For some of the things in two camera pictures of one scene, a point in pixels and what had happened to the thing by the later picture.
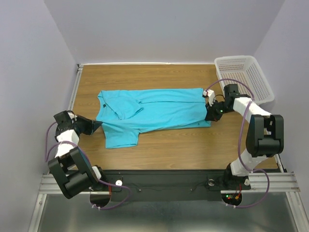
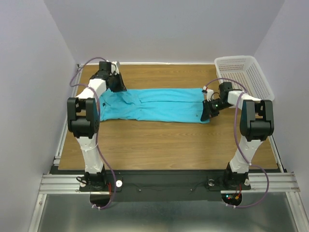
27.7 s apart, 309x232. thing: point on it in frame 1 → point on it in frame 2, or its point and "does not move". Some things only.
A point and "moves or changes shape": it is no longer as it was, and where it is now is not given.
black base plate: (164, 185) does not move
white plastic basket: (245, 71) does not move
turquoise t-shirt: (123, 113) moves or changes shape
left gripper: (91, 125) → (120, 86)
